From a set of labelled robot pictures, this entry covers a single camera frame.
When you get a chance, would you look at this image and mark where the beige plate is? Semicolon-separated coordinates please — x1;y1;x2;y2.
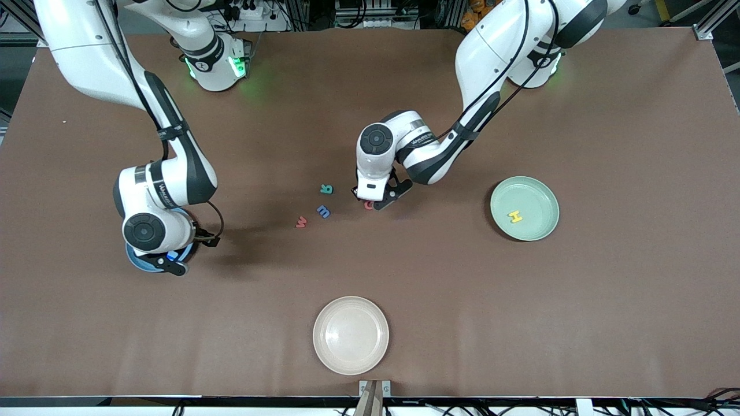
313;296;390;376

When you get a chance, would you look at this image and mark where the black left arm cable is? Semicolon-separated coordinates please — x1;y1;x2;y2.
439;0;564;142

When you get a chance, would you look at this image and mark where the blue plate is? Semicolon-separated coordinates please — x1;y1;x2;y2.
125;207;197;273

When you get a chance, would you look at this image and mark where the aluminium frame extrusion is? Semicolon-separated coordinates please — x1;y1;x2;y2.
694;0;740;42
0;0;44;47

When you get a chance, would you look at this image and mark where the metal mounting bracket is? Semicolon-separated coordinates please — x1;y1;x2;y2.
358;380;392;416

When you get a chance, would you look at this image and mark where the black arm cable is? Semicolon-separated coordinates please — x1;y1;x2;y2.
92;0;225;240
439;0;564;142

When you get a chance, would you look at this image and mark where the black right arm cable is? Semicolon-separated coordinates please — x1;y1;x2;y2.
92;0;225;240

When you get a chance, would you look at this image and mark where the white power strip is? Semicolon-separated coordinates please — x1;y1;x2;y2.
335;0;420;29
228;0;290;32

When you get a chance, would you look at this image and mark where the green plate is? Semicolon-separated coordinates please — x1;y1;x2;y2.
490;176;560;242

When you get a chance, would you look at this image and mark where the orange items pile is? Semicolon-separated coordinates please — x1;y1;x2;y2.
461;0;501;31

